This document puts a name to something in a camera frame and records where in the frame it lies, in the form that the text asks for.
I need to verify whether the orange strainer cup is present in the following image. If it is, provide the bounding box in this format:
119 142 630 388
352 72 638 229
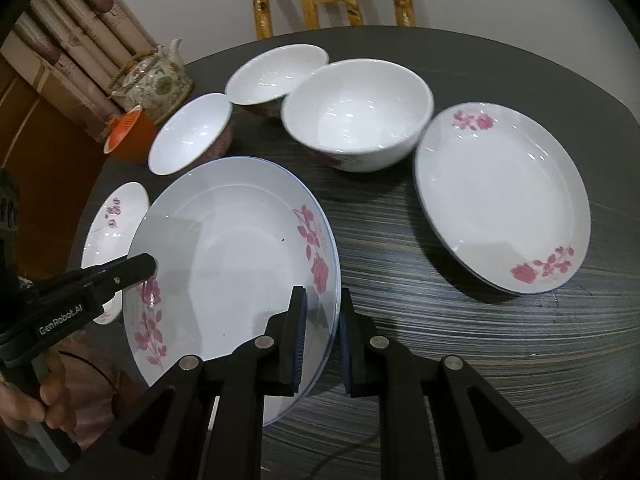
103 105 160 165

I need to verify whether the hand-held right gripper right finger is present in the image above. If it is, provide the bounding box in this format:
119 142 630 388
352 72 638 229
338 287 581 480

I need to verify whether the patterned beige curtain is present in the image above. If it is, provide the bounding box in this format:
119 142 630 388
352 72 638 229
0 0 160 143

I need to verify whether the person's left hand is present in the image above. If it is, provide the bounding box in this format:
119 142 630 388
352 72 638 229
0 352 78 436

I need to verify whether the large white bowl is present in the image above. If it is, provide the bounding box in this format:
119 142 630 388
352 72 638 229
280 59 434 173

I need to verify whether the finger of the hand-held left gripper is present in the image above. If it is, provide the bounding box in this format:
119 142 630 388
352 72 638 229
75 253 159 311

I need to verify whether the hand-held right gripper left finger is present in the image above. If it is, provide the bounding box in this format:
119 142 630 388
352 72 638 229
62 286 308 480

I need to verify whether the bamboo chair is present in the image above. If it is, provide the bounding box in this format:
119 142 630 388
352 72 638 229
236 0 416 41

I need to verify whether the white plate with pink flowers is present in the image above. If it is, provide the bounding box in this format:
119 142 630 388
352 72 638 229
413 102 592 296
81 182 150 325
121 156 342 428

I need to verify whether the floral ceramic teapot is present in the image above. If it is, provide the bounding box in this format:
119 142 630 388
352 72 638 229
106 38 194 113

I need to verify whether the small white floral bowl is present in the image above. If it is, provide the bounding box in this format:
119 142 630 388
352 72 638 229
225 44 329 118
148 92 235 177

